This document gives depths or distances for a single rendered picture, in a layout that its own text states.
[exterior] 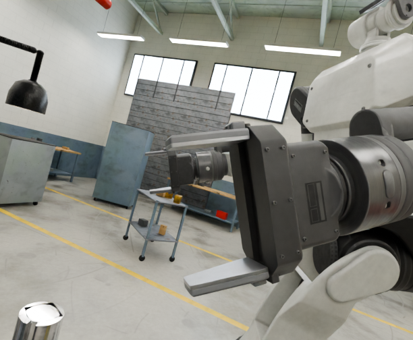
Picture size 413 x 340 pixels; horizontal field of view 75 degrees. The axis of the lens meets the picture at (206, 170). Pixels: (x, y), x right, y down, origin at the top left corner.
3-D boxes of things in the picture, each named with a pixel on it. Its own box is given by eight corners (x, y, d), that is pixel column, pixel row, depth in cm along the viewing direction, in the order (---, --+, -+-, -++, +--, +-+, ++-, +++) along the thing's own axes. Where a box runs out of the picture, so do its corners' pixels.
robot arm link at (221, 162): (208, 178, 83) (244, 173, 84) (216, 185, 72) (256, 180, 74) (205, 141, 81) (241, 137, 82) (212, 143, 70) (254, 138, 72)
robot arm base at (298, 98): (330, 117, 88) (334, 80, 84) (358, 125, 77) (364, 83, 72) (287, 121, 86) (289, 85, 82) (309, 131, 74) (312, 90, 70)
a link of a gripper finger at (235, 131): (164, 152, 21) (234, 144, 23) (173, 146, 18) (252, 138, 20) (161, 132, 21) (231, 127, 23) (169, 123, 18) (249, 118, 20)
